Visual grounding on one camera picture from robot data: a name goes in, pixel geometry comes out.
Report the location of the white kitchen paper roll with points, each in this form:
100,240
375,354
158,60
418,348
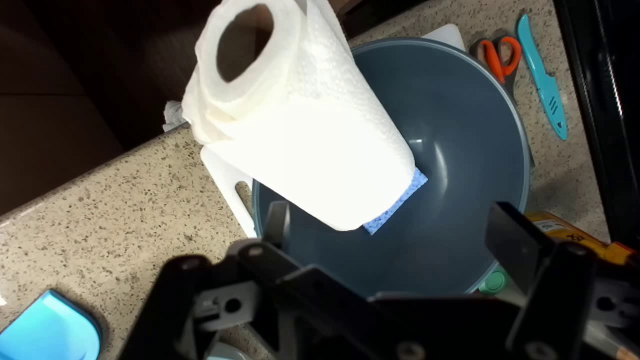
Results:
312,133

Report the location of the teal knife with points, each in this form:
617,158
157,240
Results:
542,81

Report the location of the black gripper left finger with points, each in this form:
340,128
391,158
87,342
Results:
277,224

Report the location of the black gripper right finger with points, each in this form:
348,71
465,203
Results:
514,249

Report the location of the white cutting board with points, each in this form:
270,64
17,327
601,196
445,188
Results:
222,176

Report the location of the green cap bottle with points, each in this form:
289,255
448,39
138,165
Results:
494,281

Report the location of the dark blue bowl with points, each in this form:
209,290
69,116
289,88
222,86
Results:
460,167

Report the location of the blue sponge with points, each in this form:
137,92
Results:
400,200

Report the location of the black stove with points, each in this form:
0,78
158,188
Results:
607,101

